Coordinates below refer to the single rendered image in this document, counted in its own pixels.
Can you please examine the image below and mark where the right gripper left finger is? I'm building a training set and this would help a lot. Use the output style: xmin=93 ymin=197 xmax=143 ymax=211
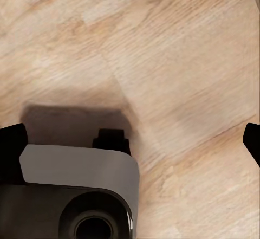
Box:
xmin=0 ymin=123 xmax=28 ymax=188

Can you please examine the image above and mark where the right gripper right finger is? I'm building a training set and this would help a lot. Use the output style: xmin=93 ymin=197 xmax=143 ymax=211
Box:
xmin=243 ymin=122 xmax=260 ymax=167

